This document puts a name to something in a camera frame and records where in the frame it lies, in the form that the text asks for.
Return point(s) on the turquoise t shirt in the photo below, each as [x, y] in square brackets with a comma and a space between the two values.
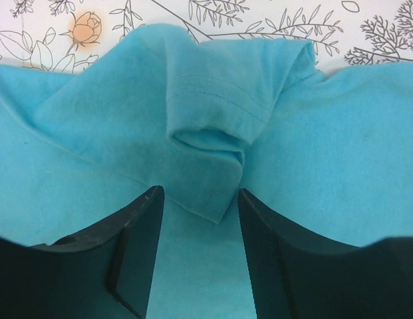
[331, 152]

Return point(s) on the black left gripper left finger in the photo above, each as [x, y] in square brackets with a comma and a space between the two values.
[102, 271]

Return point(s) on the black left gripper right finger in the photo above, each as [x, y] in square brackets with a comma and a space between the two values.
[297, 273]

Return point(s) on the floral tablecloth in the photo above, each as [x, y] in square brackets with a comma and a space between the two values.
[69, 36]

